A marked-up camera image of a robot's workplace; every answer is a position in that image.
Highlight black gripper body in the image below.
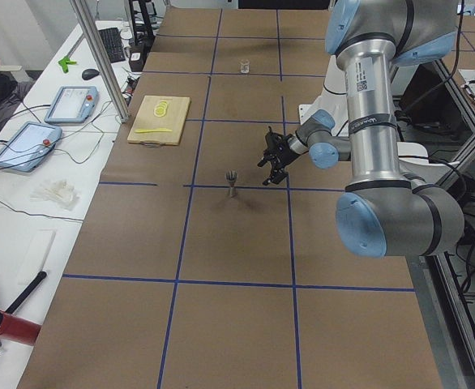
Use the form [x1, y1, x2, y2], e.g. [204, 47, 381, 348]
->
[273, 135, 302, 165]

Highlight steel jigger measuring cup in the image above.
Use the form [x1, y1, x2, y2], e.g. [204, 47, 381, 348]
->
[225, 170, 238, 198]

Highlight clear glass cup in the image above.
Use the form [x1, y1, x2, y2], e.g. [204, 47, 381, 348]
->
[239, 59, 250, 75]

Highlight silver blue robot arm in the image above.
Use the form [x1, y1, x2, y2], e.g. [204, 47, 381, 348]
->
[326, 1, 464, 258]
[258, 109, 351, 186]

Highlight bamboo cutting board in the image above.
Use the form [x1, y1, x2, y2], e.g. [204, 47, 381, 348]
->
[127, 95, 190, 146]

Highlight yellow plastic knife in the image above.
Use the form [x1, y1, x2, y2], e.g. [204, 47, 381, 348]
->
[135, 127, 173, 134]

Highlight black keyboard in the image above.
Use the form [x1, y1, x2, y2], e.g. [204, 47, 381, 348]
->
[98, 28, 126, 63]

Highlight black computer mouse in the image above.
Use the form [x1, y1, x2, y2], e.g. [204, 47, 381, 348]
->
[81, 68, 100, 81]

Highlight teach pendant far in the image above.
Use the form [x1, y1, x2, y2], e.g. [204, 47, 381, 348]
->
[45, 86, 99, 124]

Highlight teach pendant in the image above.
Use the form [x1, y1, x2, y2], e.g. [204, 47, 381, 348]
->
[0, 122, 62, 173]
[45, 86, 99, 124]

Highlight green plastic tool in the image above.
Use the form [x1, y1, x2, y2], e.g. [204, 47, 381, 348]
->
[58, 56, 77, 74]

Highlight teach pendant near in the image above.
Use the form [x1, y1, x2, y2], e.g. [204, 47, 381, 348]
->
[0, 122, 62, 173]

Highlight red cylinder bottle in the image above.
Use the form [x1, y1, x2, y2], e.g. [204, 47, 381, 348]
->
[0, 310, 41, 346]

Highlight aluminium frame post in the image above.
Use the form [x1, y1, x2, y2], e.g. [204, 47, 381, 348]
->
[70, 0, 130, 123]

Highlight black handled tool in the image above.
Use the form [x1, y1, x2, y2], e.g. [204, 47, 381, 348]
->
[5, 271, 47, 314]

